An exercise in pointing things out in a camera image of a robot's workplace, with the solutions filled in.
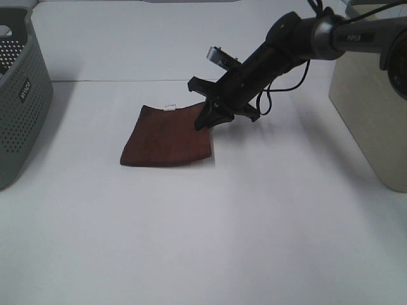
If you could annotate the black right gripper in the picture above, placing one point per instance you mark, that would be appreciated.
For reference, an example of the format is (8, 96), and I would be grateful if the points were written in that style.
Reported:
(230, 94)

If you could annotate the brown towel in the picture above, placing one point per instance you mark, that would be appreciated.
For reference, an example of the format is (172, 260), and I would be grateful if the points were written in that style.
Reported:
(166, 138)

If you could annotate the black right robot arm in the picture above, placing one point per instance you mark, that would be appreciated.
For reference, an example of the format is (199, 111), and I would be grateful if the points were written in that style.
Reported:
(290, 42)

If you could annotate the beige basket with grey rim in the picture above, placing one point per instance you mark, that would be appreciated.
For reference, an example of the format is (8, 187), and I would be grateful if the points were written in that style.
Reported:
(368, 89)

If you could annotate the grey perforated laundry basket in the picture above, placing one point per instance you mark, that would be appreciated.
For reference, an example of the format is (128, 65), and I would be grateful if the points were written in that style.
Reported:
(26, 91)

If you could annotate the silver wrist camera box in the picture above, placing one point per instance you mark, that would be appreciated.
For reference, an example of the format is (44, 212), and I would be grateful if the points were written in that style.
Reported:
(217, 56)

